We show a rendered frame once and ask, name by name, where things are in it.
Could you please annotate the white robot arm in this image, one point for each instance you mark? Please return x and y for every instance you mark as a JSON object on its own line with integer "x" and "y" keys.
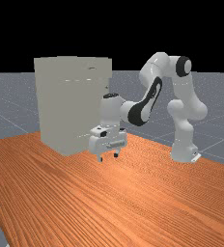
{"x": 181, "y": 135}

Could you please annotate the pale cabinet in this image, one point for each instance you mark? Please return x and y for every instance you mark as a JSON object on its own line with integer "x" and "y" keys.
{"x": 69, "y": 106}

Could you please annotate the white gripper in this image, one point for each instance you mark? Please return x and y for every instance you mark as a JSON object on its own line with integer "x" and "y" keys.
{"x": 104, "y": 141}

